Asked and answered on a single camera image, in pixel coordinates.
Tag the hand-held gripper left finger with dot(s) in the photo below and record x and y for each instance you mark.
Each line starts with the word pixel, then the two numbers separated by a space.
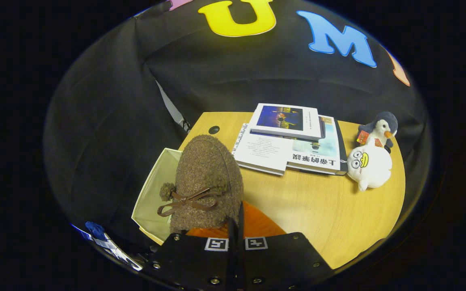
pixel 233 262

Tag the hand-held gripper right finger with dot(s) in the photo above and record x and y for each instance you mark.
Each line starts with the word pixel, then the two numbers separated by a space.
pixel 243 262

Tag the brown fuzzy shoe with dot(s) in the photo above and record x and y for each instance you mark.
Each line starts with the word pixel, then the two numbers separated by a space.
pixel 208 169

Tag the beige fabric storage box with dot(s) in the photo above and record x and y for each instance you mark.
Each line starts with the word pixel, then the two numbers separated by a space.
pixel 152 202

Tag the light blue cover book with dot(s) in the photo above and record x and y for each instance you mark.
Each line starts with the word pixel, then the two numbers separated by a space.
pixel 318 153

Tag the grey patterned booklet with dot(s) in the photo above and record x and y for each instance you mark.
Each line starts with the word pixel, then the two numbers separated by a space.
pixel 244 130

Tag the white round plush toy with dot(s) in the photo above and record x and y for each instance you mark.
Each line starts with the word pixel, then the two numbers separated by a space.
pixel 372 169

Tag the black backdrop cloth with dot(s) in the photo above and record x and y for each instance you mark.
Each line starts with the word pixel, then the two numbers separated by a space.
pixel 103 121

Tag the grey penguin plush toy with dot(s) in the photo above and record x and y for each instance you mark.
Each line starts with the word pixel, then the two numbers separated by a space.
pixel 382 125

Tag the white backdrop frame pole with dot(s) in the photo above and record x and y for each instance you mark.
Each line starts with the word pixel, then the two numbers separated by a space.
pixel 172 107

